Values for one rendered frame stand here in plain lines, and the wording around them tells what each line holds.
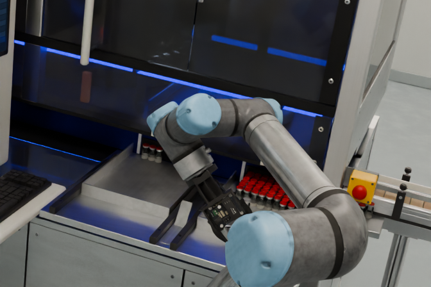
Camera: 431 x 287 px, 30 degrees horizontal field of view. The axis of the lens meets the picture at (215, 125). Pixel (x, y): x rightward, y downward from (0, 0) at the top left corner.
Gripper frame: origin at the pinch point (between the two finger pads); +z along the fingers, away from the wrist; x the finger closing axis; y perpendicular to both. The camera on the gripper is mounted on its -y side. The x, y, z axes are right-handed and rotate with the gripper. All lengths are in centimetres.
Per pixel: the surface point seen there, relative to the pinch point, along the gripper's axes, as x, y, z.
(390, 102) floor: 121, -458, 25
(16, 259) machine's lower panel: -75, -102, -27
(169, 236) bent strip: -18.5, -40.5, -9.6
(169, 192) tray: -15, -63, -18
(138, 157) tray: -19, -82, -33
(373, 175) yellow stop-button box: 36, -60, 8
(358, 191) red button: 29, -54, 9
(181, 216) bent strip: -14, -47, -12
